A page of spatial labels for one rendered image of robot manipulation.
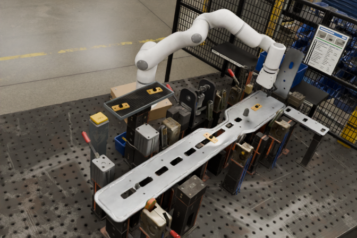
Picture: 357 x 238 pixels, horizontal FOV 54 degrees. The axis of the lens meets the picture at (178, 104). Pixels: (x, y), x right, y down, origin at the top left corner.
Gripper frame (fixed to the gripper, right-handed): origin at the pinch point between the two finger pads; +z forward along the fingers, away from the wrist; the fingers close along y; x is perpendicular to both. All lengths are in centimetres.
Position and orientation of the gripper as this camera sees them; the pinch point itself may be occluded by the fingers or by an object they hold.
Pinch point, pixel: (262, 91)
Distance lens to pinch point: 217.7
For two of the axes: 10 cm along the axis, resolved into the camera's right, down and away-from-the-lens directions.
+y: 7.2, 5.0, -4.9
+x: 6.8, -3.5, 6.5
